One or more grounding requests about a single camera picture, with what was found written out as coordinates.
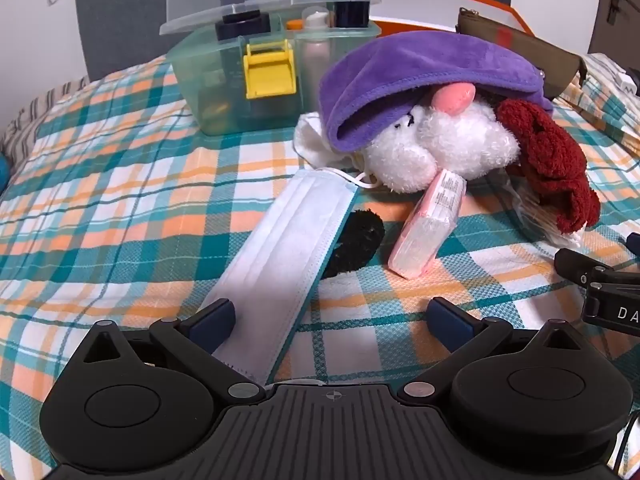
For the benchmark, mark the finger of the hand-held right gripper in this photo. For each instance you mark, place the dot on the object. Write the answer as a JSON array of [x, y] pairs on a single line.
[[634, 238], [570, 262]]

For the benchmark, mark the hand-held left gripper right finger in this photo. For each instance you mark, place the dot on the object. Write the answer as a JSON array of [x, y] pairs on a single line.
[[450, 322]]

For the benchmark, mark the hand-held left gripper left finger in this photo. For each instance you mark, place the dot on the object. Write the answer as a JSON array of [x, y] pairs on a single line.
[[215, 317]]

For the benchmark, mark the white and teal face mask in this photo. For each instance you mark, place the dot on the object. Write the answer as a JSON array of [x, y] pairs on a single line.
[[280, 260]]

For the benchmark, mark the dark red fluffy sock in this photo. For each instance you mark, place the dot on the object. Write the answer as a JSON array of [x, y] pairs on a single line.
[[550, 160]]

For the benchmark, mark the dark fuzzy scrubber ball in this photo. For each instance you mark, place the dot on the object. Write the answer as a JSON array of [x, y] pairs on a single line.
[[360, 240]]

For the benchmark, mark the white plush toy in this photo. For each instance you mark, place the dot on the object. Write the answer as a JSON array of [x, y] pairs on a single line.
[[450, 145]]

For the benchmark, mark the purple plush towel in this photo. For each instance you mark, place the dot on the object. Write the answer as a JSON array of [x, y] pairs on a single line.
[[400, 70]]

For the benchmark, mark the orange cardboard box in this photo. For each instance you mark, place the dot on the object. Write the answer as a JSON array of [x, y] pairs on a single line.
[[425, 5]]

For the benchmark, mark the clear plastic bag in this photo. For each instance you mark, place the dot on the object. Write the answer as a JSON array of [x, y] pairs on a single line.
[[535, 210]]

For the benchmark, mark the pink tissue pack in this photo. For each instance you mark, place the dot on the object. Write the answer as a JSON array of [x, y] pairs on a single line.
[[425, 230]]

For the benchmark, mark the striped white blanket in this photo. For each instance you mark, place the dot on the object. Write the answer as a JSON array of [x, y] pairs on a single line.
[[612, 110]]

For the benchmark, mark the white charger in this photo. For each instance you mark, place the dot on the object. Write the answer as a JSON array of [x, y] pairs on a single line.
[[628, 81]]

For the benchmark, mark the brown door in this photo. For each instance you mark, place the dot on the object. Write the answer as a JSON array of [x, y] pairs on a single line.
[[622, 35]]

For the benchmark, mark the olive green zipper pouch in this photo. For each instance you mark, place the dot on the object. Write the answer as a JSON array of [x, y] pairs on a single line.
[[545, 55]]

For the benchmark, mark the clear plastic storage box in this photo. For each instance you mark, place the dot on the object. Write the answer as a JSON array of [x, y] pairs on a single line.
[[220, 85]]

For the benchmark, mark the striped fabric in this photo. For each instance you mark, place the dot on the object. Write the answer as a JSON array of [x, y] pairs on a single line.
[[30, 125]]

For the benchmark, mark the white bottle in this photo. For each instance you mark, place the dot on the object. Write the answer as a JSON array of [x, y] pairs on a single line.
[[315, 45]]

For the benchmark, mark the black capped jar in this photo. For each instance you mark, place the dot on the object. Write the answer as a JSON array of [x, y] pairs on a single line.
[[242, 25]]

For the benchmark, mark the grey fabric headboard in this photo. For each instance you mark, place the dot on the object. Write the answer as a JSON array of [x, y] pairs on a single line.
[[125, 10]]

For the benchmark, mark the dark blue bottle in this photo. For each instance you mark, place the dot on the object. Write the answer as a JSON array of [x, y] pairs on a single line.
[[352, 12]]

